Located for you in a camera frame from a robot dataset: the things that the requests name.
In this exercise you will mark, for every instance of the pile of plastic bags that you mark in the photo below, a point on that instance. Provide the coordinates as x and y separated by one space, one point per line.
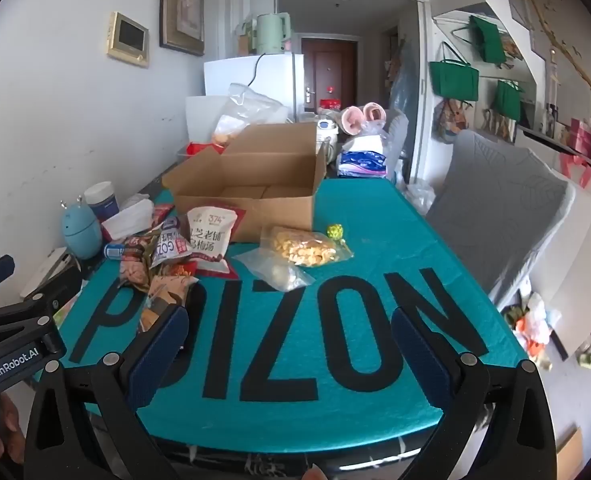
533 325

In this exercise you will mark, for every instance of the framed wall picture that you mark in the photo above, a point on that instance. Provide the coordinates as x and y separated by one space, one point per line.
183 5

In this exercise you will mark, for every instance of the person's left hand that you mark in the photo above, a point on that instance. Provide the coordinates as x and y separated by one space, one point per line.
7 420

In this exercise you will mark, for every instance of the large clear bag of pastries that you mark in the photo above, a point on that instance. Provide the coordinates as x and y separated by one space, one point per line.
245 110

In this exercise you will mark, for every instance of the yellow green lollipop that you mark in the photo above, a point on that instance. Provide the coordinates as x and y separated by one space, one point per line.
334 231

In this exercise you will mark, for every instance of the crumpled clear plastic bag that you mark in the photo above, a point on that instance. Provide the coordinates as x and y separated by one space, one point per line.
420 197

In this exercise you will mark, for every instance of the blue white candy tube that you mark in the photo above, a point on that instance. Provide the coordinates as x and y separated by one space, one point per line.
115 250

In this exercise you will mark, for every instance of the white counter cabinet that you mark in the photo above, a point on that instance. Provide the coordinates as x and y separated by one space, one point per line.
575 240

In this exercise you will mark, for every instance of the white board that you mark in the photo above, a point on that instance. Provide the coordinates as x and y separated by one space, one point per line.
200 120

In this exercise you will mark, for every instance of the teal printed table mat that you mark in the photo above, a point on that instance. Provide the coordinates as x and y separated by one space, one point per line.
375 240

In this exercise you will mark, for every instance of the gold wall intercom panel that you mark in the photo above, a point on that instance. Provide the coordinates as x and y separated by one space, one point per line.
130 37

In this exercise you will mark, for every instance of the blue egg-shaped humidifier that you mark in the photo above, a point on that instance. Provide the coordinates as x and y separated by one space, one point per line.
80 232

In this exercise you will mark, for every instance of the orange red snack packet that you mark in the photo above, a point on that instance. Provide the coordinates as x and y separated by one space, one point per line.
168 295

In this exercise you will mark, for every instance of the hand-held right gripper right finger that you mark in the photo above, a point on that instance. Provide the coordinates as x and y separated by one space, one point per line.
420 355

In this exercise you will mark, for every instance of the pink fluffy slipper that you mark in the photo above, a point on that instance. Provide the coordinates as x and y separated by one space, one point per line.
375 114
351 120

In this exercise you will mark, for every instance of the pale green electric kettle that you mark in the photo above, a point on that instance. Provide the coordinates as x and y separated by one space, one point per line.
273 32

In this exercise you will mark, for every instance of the colourful patterned tote bag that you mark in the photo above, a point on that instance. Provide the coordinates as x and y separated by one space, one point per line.
453 122

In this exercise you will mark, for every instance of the striped tote bag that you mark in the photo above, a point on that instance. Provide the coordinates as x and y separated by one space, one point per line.
498 125

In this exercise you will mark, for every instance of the dark brown snack packet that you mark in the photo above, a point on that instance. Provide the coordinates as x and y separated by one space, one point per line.
140 246
135 275

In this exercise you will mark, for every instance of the white red-trimmed drink mix packet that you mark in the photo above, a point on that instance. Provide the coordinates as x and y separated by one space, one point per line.
210 235

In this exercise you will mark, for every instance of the brown cardboard box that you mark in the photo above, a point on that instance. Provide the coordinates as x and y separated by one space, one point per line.
275 210

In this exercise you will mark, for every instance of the brown entrance door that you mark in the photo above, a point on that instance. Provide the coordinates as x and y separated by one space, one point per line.
330 65

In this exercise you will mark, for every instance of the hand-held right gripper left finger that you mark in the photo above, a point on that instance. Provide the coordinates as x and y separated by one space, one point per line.
158 355

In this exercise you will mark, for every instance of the blue white tissue package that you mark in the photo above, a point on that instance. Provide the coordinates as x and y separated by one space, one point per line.
360 160

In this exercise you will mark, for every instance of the purple white snack packet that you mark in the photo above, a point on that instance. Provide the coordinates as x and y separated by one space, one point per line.
168 247

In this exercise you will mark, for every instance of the translucent blue plastic bag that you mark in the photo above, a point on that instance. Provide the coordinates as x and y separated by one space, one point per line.
403 80

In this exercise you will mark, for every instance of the grey leaf-pattern chair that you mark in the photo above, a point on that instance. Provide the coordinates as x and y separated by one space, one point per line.
398 135
500 210

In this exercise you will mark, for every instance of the large green tote bag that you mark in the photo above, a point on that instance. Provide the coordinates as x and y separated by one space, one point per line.
453 80

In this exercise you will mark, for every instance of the white tissue pack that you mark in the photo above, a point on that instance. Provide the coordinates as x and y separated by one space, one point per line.
128 220

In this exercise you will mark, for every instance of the bagged yellow waffle cookie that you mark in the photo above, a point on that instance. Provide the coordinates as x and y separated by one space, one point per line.
303 250

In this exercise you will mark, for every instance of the white jar with blue label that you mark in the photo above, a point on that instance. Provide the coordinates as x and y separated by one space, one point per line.
100 199

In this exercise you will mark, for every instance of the red foil packet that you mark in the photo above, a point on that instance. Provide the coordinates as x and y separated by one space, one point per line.
200 149

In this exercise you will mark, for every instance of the pink gift box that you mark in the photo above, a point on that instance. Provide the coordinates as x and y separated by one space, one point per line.
583 137

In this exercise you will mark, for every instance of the white refrigerator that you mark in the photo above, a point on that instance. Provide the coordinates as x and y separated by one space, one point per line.
270 80

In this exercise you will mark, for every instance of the small clear plastic snack bag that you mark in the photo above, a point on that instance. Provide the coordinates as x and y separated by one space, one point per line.
275 272

